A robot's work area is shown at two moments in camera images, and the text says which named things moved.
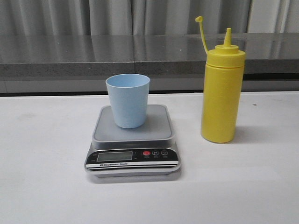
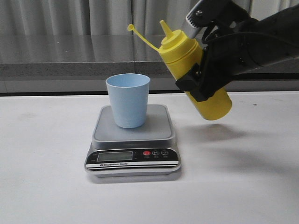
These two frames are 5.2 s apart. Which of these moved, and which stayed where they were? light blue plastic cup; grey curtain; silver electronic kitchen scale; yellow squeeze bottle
Moved: yellow squeeze bottle
Stayed: light blue plastic cup; silver electronic kitchen scale; grey curtain
